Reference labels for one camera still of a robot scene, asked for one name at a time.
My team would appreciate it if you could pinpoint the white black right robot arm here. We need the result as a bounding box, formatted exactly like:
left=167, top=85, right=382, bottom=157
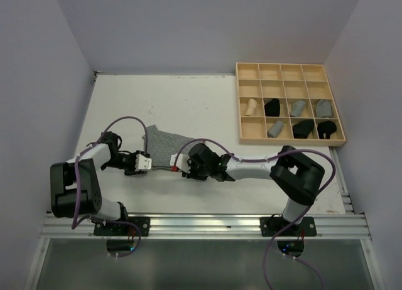
left=178, top=144, right=325, bottom=235

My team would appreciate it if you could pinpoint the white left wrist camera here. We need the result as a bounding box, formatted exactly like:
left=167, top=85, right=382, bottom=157
left=135, top=151, right=152, bottom=171

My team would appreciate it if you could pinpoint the black rolled sock upper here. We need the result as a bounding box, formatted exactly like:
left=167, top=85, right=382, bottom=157
left=264, top=99, right=281, bottom=117

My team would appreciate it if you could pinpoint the grey rolled sock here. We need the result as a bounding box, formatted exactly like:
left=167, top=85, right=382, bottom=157
left=315, top=99, right=332, bottom=118
left=267, top=121, right=284, bottom=138
left=290, top=100, right=306, bottom=117

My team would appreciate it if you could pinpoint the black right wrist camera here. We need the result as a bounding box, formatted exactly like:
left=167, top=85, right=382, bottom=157
left=188, top=143, right=220, bottom=165

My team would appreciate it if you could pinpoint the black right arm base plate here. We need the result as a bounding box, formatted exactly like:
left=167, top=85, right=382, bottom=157
left=259, top=217, right=316, bottom=237

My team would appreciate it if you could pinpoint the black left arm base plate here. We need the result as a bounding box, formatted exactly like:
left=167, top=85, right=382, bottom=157
left=93, top=216, right=151, bottom=237

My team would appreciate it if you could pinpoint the black rolled sock lower middle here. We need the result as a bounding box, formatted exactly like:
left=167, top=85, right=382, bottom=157
left=292, top=119, right=315, bottom=139

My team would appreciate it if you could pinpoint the grey rolled sock middle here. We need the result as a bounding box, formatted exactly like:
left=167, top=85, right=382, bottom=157
left=290, top=100, right=306, bottom=117

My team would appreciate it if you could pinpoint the wooden compartment tray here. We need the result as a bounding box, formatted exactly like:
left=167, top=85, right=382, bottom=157
left=236, top=62, right=346, bottom=147

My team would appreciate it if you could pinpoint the grey striped underwear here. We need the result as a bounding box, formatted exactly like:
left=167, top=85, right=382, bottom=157
left=146, top=125, right=193, bottom=171

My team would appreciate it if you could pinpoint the grey rolled sock lower left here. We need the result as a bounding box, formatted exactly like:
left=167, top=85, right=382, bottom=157
left=267, top=121, right=284, bottom=138

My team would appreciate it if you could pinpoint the beige underwear with navy trim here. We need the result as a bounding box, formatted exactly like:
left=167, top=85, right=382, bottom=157
left=244, top=99, right=258, bottom=116

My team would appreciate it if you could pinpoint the black rolled sock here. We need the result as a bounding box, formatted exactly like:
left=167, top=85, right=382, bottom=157
left=292, top=119, right=315, bottom=139
left=264, top=99, right=281, bottom=117
left=317, top=121, right=337, bottom=139

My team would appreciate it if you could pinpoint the grey rolled sock right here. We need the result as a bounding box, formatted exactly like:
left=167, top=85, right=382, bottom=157
left=315, top=99, right=332, bottom=118

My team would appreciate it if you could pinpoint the aluminium frame rail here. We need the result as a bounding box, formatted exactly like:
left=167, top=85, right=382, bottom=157
left=40, top=213, right=371, bottom=240

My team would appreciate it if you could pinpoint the black rolled sock lower right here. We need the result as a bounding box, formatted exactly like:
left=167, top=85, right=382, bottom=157
left=317, top=121, right=337, bottom=139

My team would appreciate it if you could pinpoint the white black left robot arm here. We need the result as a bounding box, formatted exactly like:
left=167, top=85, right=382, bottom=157
left=50, top=131, right=152, bottom=235

